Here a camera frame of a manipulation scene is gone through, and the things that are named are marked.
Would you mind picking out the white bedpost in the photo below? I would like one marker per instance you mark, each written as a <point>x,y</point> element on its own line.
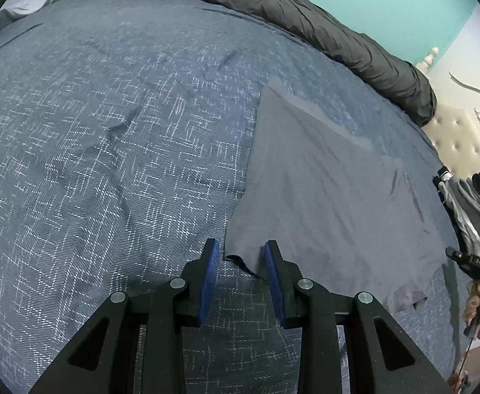
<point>428,59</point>

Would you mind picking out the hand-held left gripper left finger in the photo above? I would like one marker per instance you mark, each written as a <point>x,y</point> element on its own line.
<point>209,279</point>

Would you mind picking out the bed with blue sheet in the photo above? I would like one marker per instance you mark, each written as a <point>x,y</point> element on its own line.
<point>100,152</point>

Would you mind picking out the rolled dark grey duvet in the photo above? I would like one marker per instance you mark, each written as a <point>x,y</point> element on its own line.
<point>305,20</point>

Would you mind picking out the grey shirt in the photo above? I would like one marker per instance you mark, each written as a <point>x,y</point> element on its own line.
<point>326,197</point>

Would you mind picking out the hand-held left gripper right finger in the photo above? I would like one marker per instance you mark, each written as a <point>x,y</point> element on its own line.
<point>275,283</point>

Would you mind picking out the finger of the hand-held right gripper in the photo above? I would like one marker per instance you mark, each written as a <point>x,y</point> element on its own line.
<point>459,257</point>

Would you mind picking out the cream tufted headboard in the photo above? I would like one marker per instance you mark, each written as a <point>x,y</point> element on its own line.
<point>465,131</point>

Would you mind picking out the stack of folded clothes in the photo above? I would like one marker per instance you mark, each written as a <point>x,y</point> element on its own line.
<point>470,205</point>

